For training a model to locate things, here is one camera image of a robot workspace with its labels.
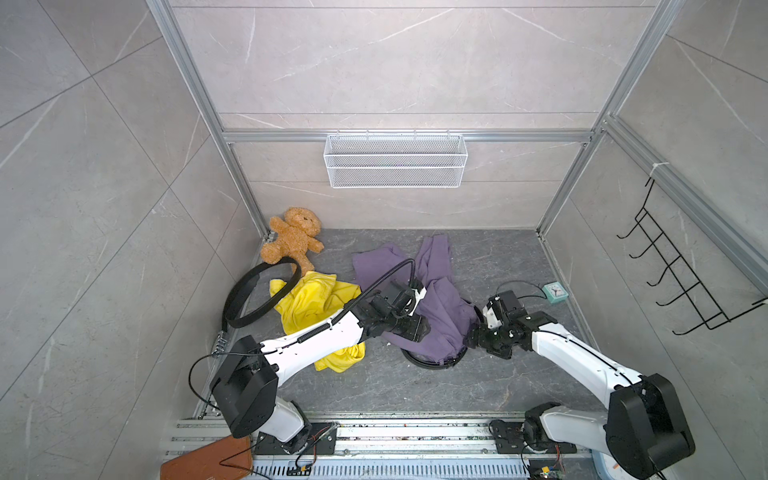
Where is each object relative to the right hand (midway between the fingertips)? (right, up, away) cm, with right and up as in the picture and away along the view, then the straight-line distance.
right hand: (477, 343), depth 85 cm
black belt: (-14, -6, -2) cm, 15 cm away
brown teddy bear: (-60, +32, +22) cm, 72 cm away
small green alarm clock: (+30, +13, +14) cm, 36 cm away
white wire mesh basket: (-23, +58, +16) cm, 65 cm away
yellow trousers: (-49, +13, +3) cm, 51 cm away
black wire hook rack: (+38, +14, -27) cm, 49 cm away
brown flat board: (-60, -18, -23) cm, 67 cm away
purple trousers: (-6, +7, +10) cm, 13 cm away
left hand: (-15, +7, -7) cm, 18 cm away
